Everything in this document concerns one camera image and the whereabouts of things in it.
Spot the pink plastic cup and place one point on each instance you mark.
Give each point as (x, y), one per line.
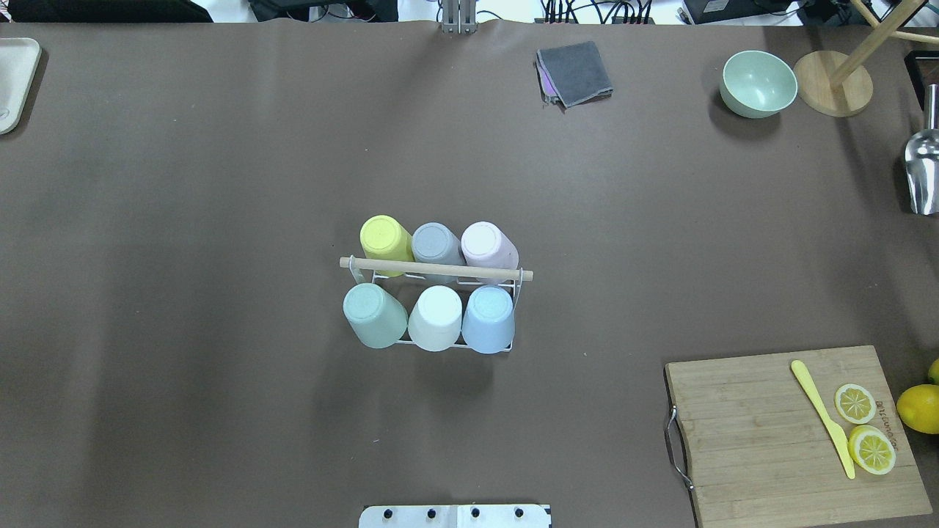
(484, 245)

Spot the green plastic cup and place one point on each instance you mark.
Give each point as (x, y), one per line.
(376, 318)

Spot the grey plastic cup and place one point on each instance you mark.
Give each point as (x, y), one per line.
(434, 243)

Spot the blue plastic cup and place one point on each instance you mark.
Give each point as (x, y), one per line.
(488, 325)

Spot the white plastic cup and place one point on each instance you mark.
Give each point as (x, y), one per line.
(435, 321)

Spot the yellow plastic cup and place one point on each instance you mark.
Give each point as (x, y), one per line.
(383, 238)

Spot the wooden cup tree stand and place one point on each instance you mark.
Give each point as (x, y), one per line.
(837, 84)

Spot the grey folded cloth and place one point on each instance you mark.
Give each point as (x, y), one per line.
(572, 74)

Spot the green ceramic bowl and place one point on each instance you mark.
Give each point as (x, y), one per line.
(756, 84)

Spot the yellow plastic knife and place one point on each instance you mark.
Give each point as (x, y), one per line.
(834, 430)

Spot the bamboo cutting board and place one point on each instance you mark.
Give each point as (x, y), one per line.
(757, 455)

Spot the lemon half slice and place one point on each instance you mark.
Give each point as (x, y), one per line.
(854, 404)
(871, 449)

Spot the steel scoop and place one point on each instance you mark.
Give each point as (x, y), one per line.
(921, 158)

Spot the yellow lemon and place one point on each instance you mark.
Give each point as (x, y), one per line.
(918, 408)
(933, 373)

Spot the beige tray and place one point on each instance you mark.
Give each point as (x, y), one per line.
(19, 61)

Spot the white wire cup holder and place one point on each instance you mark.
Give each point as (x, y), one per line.
(407, 280)

